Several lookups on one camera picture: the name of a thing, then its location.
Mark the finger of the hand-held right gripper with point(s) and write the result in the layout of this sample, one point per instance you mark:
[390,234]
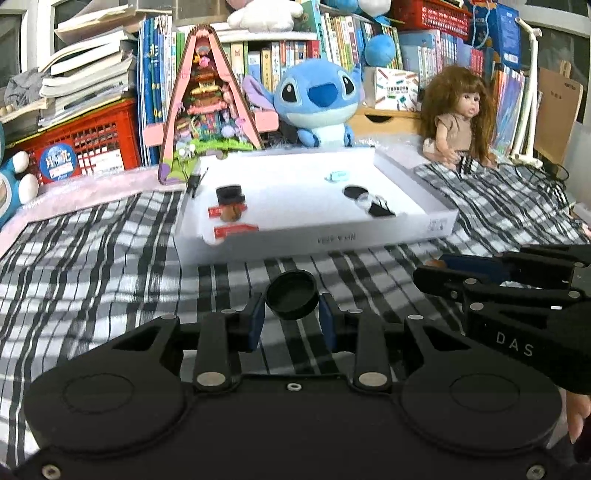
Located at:
[471,267]
[443,279]

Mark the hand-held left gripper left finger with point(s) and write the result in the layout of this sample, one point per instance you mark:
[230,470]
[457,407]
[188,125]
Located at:
[256,321]

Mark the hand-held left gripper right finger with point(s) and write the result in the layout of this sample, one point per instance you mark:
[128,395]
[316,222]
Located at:
[328,325]

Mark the clear dome black case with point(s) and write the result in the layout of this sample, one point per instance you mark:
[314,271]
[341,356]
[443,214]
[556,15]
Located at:
[375,201]

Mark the brown walnut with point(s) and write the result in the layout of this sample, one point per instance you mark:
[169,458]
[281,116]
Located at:
[231,213]

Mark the white cardboard box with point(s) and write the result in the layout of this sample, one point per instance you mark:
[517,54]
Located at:
[295,203]

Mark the plain blue clip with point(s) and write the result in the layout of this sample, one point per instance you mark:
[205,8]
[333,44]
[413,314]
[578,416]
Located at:
[337,175]

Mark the person's right hand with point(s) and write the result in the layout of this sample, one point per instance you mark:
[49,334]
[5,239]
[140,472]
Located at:
[577,415]

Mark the brown haired baby doll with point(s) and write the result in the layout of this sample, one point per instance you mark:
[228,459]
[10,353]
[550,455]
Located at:
[455,129]

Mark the black white plaid blanket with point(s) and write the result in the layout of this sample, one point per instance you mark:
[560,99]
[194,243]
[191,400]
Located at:
[115,258]

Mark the stack of thin picture books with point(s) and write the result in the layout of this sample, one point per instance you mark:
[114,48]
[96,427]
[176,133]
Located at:
[510,110]

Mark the wooden drawer box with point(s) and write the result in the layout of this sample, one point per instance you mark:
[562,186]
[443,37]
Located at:
[388,122]

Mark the brown cardboard panel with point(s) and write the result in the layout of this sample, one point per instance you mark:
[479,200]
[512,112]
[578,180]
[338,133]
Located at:
[558,110]

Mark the white tube stand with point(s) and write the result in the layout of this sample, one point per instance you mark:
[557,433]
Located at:
[528,92]

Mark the white printed carton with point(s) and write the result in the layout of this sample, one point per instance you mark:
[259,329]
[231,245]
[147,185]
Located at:
[397,90]

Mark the row of pale blue books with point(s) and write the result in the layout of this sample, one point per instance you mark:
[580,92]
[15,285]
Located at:
[443,50]

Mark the pink triangular toy house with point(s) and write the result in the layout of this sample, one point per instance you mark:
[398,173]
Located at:
[207,106]

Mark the blue alien plush toy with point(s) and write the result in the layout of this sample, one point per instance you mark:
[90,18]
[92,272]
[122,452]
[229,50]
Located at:
[314,92]

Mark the blue plush ball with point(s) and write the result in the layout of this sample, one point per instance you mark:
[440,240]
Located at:
[381,50]

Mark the blue gift bag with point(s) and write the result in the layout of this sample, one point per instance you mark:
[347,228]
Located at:
[501,32]

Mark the red plastic crate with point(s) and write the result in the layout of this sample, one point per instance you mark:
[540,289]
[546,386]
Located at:
[101,134]

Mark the round blue white sticker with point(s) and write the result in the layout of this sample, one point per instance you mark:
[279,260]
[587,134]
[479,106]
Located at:
[55,164]

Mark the red plastic basket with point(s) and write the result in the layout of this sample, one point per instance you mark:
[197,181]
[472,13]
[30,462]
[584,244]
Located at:
[434,14]

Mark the row of colourful books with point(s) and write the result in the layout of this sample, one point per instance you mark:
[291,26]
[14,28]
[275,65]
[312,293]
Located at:
[263,60]

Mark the blue slim books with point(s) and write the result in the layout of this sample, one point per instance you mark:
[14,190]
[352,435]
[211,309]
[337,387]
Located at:
[152,78]

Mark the blue robot cat plush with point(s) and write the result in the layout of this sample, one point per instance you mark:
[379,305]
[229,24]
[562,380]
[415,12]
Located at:
[14,180]

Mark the blue white plush toy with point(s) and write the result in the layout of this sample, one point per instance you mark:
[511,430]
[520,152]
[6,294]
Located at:
[369,5]

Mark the stack of white books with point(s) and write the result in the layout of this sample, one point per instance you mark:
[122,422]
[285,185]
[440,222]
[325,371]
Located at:
[87,69]

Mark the white pink plush toy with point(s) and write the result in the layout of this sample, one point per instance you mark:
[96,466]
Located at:
[263,16]

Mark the grey cloth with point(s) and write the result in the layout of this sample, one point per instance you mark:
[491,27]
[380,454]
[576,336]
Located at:
[25,85]

